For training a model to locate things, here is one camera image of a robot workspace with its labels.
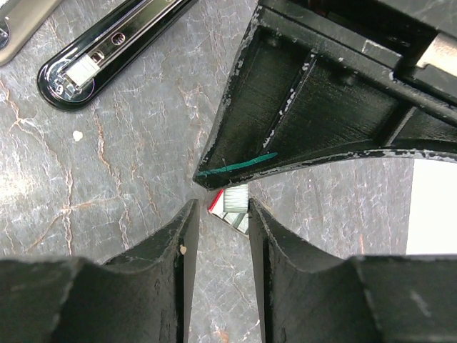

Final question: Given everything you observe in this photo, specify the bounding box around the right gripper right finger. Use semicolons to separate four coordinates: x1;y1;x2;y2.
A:
248;199;456;342

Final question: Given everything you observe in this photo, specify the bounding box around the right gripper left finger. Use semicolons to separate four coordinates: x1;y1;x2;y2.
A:
1;199;200;342

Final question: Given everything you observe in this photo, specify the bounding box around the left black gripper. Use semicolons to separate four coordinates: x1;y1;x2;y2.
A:
194;1;456;189

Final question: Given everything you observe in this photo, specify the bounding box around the silver staple strip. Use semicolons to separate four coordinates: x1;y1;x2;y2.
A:
223;184;249;214
66;55;100;87

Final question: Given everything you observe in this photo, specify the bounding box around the white black stapler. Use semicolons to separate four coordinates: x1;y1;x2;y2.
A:
1;0;61;66

